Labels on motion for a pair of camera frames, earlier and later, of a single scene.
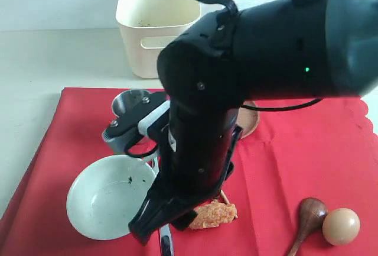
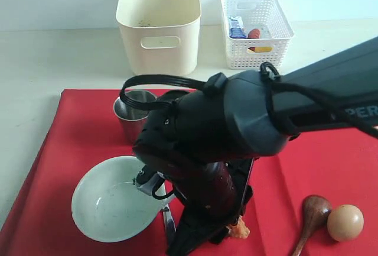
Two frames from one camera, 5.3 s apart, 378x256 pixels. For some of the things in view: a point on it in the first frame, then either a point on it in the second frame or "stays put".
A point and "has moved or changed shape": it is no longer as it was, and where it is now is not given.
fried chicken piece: (213, 214) has moved or changed shape
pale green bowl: (106, 193) stays put
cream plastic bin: (151, 10) stays put
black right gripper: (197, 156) → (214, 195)
